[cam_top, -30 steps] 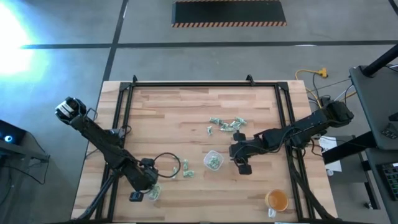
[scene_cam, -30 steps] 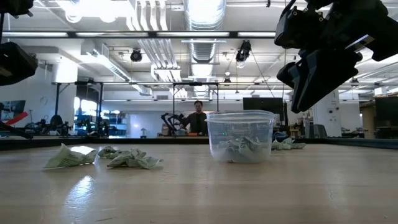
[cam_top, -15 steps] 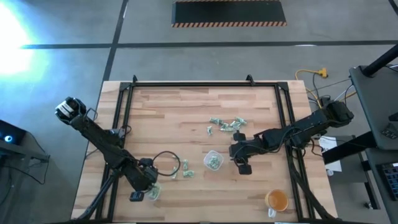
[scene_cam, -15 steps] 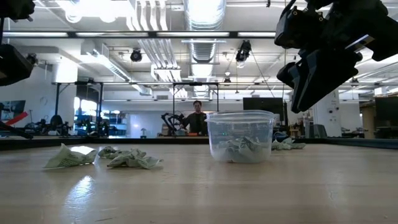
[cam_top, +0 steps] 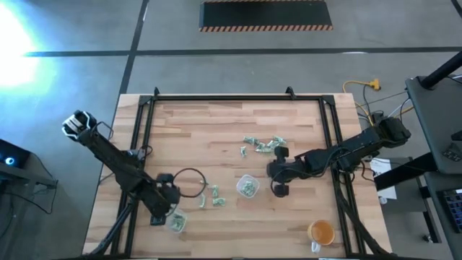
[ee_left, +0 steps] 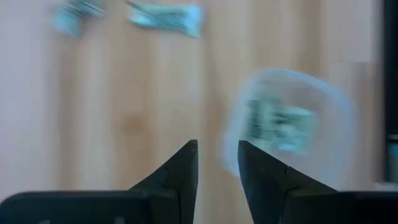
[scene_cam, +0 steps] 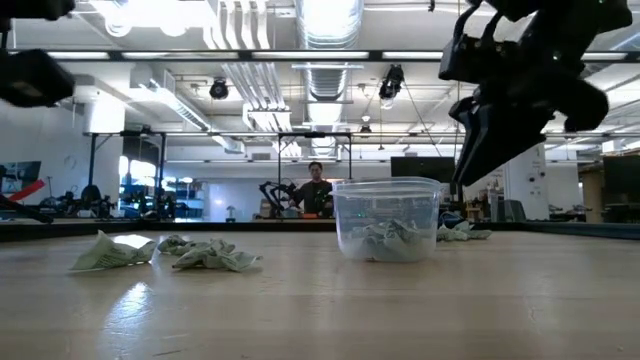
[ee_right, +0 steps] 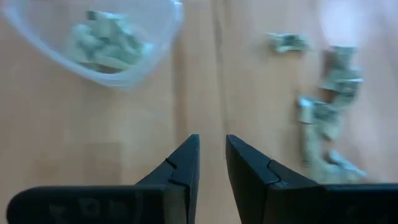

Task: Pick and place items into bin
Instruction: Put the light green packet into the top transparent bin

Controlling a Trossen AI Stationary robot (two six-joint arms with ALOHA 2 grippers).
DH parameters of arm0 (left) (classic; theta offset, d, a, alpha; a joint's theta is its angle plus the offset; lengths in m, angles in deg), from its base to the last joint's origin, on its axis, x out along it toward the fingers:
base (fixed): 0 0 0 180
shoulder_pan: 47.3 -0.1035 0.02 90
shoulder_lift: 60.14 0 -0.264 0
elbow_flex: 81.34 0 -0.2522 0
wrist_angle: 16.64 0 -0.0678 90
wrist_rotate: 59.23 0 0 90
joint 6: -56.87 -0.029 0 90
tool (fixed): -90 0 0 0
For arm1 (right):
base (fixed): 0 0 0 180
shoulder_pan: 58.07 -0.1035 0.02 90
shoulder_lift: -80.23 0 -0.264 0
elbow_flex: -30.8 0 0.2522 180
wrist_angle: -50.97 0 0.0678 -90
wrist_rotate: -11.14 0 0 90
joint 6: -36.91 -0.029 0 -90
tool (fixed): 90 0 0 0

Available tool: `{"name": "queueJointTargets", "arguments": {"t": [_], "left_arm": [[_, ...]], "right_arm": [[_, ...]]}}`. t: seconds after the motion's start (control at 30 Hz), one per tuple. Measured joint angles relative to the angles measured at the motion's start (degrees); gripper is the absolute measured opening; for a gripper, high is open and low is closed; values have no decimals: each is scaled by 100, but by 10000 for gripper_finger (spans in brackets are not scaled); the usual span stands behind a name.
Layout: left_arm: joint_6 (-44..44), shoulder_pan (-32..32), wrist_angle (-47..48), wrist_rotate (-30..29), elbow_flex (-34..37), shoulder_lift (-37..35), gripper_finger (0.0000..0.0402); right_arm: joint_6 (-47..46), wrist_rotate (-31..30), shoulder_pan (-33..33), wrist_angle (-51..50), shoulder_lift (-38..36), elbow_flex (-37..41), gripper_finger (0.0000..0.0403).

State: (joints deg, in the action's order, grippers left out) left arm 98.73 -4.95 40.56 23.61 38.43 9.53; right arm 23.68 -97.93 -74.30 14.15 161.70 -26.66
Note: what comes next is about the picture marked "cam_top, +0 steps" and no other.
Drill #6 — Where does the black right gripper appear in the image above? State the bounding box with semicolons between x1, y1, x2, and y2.
266;146;306;198

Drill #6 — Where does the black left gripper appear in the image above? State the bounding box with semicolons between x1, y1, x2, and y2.
146;173;181;227

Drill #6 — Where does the clear plastic food container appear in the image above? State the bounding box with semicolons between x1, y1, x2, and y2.
235;174;261;199
165;209;188;234

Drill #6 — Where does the white paper sheet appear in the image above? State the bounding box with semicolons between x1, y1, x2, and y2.
370;157;398;202

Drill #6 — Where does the black computer blue light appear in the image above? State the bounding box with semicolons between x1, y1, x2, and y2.
0;139;32;170

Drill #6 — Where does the black hazard striped mat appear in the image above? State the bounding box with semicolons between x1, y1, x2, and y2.
198;0;334;33

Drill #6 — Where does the dark grey desk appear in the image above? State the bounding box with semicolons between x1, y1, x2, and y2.
404;74;462;176

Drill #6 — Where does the black keyboard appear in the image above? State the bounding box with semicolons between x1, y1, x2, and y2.
438;187;462;234

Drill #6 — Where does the black pole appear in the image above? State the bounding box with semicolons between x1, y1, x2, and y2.
420;50;462;90

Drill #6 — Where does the black left camera cable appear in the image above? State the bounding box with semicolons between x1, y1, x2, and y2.
172;167;209;199

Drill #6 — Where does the black aluminium rig frame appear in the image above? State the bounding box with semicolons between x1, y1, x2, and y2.
86;86;394;259

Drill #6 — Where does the yellow extension cable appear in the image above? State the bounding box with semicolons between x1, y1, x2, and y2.
341;78;382;124

